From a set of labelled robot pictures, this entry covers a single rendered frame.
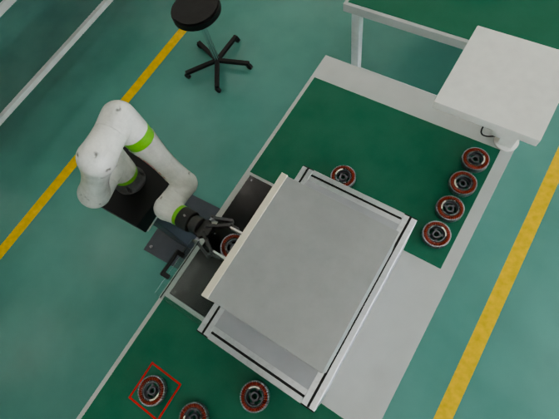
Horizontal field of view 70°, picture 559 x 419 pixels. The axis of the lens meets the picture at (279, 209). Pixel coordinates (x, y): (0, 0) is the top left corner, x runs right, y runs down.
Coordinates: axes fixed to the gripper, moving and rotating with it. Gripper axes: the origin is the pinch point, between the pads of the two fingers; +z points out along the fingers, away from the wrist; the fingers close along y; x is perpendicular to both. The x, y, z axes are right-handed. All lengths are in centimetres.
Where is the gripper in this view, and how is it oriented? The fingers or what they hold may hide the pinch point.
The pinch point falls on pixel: (232, 245)
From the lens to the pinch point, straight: 159.3
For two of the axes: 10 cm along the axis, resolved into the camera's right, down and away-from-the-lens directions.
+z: 8.4, 4.3, -3.3
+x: -1.3, -4.3, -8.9
